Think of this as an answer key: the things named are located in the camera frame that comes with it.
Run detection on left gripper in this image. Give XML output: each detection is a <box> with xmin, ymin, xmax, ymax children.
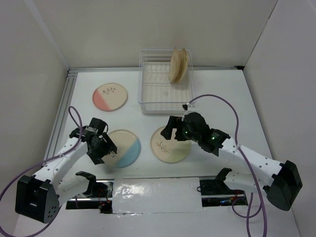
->
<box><xmin>87</xmin><ymin>132</ymin><xmax>118</xmax><ymax>165</ymax></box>

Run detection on blue and cream plate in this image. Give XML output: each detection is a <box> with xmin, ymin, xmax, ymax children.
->
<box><xmin>102</xmin><ymin>129</ymin><xmax>141</xmax><ymax>168</ymax></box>

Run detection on green and cream plate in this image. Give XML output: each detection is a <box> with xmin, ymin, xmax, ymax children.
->
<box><xmin>151</xmin><ymin>126</ymin><xmax>191</xmax><ymax>163</ymax></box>

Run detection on floral cream plate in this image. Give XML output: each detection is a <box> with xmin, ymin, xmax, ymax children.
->
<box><xmin>177</xmin><ymin>48</ymin><xmax>188</xmax><ymax>83</ymax></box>
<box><xmin>169</xmin><ymin>47</ymin><xmax>181</xmax><ymax>83</ymax></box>

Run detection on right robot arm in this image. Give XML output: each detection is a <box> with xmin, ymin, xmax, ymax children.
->
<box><xmin>160</xmin><ymin>112</ymin><xmax>303</xmax><ymax>211</ymax></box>

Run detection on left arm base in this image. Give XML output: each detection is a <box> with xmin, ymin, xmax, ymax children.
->
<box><xmin>66</xmin><ymin>171</ymin><xmax>114</xmax><ymax>214</ymax></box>

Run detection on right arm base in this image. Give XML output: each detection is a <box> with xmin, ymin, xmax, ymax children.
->
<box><xmin>197</xmin><ymin>168</ymin><xmax>248</xmax><ymax>207</ymax></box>

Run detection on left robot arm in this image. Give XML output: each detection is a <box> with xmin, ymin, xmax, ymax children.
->
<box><xmin>15</xmin><ymin>118</ymin><xmax>117</xmax><ymax>224</ymax></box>

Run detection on white drip tray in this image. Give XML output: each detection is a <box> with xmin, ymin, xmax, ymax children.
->
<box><xmin>142</xmin><ymin>62</ymin><xmax>194</xmax><ymax>115</ymax></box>

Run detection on pink and cream plate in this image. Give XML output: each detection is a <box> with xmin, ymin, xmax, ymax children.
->
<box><xmin>92</xmin><ymin>83</ymin><xmax>128</xmax><ymax>112</ymax></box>

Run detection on white taped cover panel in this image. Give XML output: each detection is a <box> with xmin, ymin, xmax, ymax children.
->
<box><xmin>112</xmin><ymin>177</ymin><xmax>203</xmax><ymax>214</ymax></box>

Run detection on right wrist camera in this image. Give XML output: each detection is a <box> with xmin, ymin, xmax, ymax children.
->
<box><xmin>182</xmin><ymin>102</ymin><xmax>195</xmax><ymax>111</ymax></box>

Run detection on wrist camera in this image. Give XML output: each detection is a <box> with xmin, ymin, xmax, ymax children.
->
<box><xmin>182</xmin><ymin>102</ymin><xmax>195</xmax><ymax>111</ymax></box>
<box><xmin>82</xmin><ymin>126</ymin><xmax>98</xmax><ymax>137</ymax></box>

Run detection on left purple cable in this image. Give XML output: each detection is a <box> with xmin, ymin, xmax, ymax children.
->
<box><xmin>0</xmin><ymin>106</ymin><xmax>87</xmax><ymax>237</ymax></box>

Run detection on purple cable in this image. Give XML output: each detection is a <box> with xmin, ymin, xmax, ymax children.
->
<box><xmin>0</xmin><ymin>106</ymin><xmax>87</xmax><ymax>237</ymax></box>
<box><xmin>182</xmin><ymin>93</ymin><xmax>267</xmax><ymax>237</ymax></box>

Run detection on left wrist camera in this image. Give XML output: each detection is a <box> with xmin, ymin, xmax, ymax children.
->
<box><xmin>82</xmin><ymin>126</ymin><xmax>98</xmax><ymax>137</ymax></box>

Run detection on white wire dish rack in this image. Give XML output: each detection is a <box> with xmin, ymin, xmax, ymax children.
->
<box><xmin>136</xmin><ymin>48</ymin><xmax>197</xmax><ymax>112</ymax></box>

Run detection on aluminium frame rail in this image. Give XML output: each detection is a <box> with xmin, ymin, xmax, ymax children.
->
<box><xmin>44</xmin><ymin>66</ymin><xmax>251</xmax><ymax>158</ymax></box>

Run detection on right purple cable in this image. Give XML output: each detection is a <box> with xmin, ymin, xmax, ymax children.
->
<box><xmin>182</xmin><ymin>93</ymin><xmax>267</xmax><ymax>237</ymax></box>

